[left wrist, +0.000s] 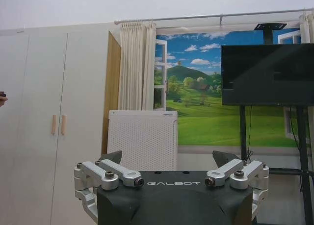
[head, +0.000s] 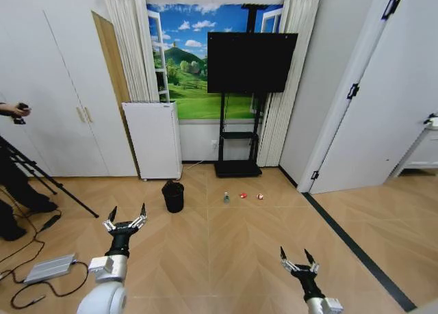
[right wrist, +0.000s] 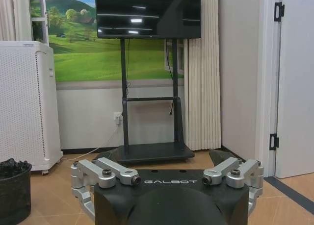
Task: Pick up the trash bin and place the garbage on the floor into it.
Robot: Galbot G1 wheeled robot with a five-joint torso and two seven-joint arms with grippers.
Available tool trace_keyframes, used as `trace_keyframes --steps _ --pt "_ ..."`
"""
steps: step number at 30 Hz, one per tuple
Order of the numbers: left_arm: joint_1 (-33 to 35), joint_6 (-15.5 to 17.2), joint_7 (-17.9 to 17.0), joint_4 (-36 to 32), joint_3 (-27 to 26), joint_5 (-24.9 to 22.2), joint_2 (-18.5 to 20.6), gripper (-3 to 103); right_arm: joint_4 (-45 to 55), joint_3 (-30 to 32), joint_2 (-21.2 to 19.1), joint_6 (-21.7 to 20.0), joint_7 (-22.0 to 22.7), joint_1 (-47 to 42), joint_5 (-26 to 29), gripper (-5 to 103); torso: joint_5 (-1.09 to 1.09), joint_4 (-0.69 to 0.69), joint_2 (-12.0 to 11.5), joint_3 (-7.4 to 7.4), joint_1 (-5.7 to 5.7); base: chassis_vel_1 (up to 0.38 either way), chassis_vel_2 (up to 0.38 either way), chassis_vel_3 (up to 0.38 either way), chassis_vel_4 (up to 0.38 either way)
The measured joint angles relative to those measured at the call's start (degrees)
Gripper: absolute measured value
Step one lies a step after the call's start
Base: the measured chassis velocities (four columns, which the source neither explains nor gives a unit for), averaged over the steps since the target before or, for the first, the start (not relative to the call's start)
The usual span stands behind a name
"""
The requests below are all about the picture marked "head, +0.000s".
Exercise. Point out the person's legs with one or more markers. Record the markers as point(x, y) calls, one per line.
point(20, 194)

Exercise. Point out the black power adapter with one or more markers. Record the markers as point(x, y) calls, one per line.
point(50, 222)

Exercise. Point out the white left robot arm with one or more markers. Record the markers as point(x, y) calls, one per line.
point(106, 286)

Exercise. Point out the black trash bin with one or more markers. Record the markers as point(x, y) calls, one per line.
point(174, 199)

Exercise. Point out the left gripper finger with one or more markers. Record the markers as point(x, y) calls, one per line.
point(140, 221)
point(109, 224)

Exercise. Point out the red white crumpled garbage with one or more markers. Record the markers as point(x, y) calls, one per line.
point(260, 196)
point(243, 195)

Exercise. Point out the black tripod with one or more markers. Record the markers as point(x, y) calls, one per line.
point(65, 192)

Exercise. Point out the black floor threshold strip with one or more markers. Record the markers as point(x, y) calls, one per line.
point(356, 245)

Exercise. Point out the light wooden door panel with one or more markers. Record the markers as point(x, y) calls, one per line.
point(111, 64)

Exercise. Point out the white cabinet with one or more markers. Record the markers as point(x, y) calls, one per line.
point(422, 146)

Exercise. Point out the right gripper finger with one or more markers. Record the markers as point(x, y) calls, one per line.
point(287, 264)
point(313, 266)

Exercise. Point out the large black television screen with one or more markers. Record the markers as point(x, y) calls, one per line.
point(251, 62)

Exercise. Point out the silver metal power box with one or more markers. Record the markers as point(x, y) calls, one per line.
point(49, 267)

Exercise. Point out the person's forearm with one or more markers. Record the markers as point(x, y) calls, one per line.
point(7, 108)

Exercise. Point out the white box appliance on wheels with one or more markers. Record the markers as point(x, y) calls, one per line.
point(154, 143)

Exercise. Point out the white wardrobe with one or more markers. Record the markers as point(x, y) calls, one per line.
point(44, 88)

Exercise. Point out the black television stand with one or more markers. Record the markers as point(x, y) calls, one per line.
point(239, 156)

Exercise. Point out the white wall socket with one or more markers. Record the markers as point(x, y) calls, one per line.
point(214, 144)

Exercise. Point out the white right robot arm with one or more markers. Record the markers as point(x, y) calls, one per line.
point(323, 306)

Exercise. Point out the landscape window poster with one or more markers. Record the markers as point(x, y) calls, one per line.
point(184, 74)

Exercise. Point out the black hand controller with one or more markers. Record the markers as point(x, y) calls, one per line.
point(23, 105)

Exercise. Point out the white open door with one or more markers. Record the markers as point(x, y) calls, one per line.
point(362, 98)

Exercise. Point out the black door hinge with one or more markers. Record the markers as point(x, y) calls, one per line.
point(353, 91)
point(390, 7)
point(315, 174)

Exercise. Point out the cream pleated curtain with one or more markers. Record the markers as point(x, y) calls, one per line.
point(287, 122)
point(131, 43)

